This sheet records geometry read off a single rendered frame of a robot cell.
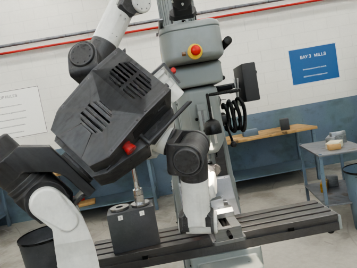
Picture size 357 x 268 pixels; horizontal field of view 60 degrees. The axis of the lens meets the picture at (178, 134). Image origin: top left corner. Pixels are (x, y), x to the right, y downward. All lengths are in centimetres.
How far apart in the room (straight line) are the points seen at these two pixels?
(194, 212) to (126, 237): 60
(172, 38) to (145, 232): 88
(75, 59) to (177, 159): 44
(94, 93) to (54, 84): 519
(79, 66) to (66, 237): 50
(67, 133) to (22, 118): 538
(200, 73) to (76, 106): 68
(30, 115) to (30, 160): 528
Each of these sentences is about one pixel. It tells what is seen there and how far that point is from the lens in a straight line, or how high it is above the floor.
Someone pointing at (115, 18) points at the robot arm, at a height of 188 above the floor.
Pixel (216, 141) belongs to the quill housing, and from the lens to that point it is 144.
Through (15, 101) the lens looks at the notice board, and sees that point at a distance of 629.
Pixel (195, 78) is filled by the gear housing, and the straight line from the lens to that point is 139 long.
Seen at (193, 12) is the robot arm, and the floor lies 195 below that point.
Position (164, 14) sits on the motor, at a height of 204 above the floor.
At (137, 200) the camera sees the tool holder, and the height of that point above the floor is 115.
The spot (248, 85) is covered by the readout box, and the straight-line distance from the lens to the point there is 177.
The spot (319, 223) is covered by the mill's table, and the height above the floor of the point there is 90.
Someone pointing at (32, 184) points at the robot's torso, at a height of 142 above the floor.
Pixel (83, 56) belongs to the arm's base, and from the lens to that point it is 104.
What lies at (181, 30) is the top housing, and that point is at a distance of 133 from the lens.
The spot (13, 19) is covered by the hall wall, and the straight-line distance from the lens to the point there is 648.
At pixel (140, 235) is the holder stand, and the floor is 100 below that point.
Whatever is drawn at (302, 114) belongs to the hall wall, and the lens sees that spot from 624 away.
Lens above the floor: 155
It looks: 5 degrees down
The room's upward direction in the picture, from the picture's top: 10 degrees counter-clockwise
